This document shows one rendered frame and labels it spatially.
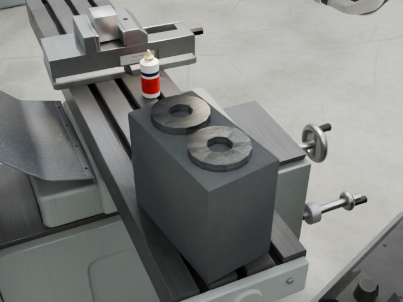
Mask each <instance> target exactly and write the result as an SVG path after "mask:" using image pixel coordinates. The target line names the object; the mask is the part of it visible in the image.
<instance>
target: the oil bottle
mask: <svg viewBox="0 0 403 302"><path fill-rule="evenodd" d="M140 72H141V81H142V94H143V96H144V97H146V98H156V97H158V96H159V95H160V71H159V61H158V59H157V58H154V56H153V55H152V54H151V52H150V50H147V54H146V55H145V58H143V59H142V60H141V61H140Z"/></svg>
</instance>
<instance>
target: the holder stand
mask: <svg viewBox="0 0 403 302"><path fill-rule="evenodd" d="M128 121H129V128H130V140H131V152H132V159H133V170H134V183H135V189H136V201H137V202H138V204H139V205H140V206H141V207H142V209H143V210H144V211H145V212H146V213H147V214H148V215H149V217H150V218H151V219H152V220H153V221H154V222H155V223H156V225H157V226H158V227H159V229H160V230H161V231H162V232H163V233H164V234H165V235H166V237H167V238H168V239H169V240H170V241H171V242H172V243H173V245H174V246H175V247H176V248H177V250H178V251H179V252H180V253H181V254H182V255H183V257H184V258H185V259H186V260H187V261H188V262H189V263H190V265H191V266H192V267H193V268H194V269H195V271H196V272H197V273H198V274H199V275H200V277H201V278H202V279H203V280H204V281H205V282H206V283H207V284H210V283H212V282H214V281H216V280H218V279H220V278H221V277H223V276H225V275H227V274H229V273H231V272H232V271H234V270H236V269H238V268H239V267H241V266H243V265H245V264H247V263H249V262H251V261H252V260H254V259H256V258H258V257H259V256H262V255H264V254H265V253H267V252H268V251H269V250H270V240H271V233H272V223H273V213H274V206H275V196H276V186H277V180H278V169H279V159H278V158H277V157H276V156H275V155H273V154H272V153H270V151H268V150H267V149H266V148H264V147H263V146H262V145H261V144H260V143H258V142H257V141H255V139H253V138H252V137H250V136H249V135H248V134H247V133H246V132H244V131H243V130H242V129H240V128H239V127H238V126H237V125H235V124H234V123H233V122H232V121H231V120H229V119H228V118H226V117H225V116H224V115H223V114H222V113H220V112H219V111H218V110H217V109H215V108H214V107H213V106H211V105H210V104H209V103H208V102H207V101H205V100H204V99H203V98H202V97H200V96H199V95H198V94H196V93H195V92H194V91H193V90H191V91H188V92H185V93H182V94H180V95H173V96H168V97H165V98H163V99H161V100H159V101H157V102H156V103H154V104H151V105H148V106H145V107H143V108H140V109H137V110H134V111H131V112H129V113H128Z"/></svg>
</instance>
